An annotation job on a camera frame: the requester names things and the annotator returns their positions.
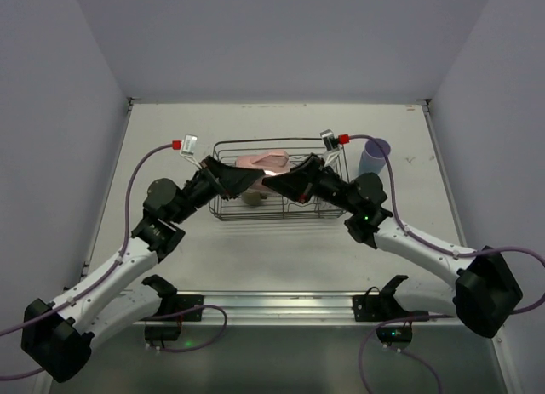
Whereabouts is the small beige mug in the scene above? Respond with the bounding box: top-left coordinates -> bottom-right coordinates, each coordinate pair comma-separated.
241,191 -> 267,207

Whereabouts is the pink faceted mug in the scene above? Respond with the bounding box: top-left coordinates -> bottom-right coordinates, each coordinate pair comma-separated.
235,149 -> 290,176

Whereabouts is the lilac plastic tumbler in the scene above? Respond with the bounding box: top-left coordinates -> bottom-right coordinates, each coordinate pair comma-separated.
359,138 -> 391,174

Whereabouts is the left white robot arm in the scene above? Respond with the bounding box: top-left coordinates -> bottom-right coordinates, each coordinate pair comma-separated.
20,157 -> 265,382

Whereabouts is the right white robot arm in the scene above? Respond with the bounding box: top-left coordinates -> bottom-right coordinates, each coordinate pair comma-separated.
262,154 -> 523,338

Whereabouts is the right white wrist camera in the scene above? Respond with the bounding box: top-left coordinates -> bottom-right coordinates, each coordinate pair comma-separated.
320,129 -> 341,165

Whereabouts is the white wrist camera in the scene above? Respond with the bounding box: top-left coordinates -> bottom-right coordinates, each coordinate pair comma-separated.
320,129 -> 341,165
179,134 -> 198,160

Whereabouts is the grey wire dish rack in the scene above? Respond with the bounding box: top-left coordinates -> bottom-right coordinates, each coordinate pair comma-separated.
209,137 -> 344,221

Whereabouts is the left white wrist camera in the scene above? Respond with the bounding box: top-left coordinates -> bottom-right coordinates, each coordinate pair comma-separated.
179,134 -> 198,160

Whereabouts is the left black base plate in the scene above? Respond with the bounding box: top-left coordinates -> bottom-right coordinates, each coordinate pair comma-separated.
142,294 -> 204,323

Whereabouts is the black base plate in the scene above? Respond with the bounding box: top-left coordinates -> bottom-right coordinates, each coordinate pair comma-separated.
352,287 -> 428,323
142,294 -> 204,323

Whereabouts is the aluminium mounting rail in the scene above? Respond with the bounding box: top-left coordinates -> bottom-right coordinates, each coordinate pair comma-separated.
54,289 -> 503,326

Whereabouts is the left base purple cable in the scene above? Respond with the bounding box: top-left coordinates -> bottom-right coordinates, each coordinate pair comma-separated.
144,306 -> 227,354

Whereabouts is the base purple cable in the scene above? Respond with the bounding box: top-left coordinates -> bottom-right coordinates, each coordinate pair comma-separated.
144,306 -> 227,354
356,317 -> 444,394

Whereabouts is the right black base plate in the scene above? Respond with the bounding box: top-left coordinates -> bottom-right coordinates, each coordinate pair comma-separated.
352,287 -> 428,323

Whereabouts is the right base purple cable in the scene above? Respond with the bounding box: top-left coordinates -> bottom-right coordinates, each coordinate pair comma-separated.
356,317 -> 444,394

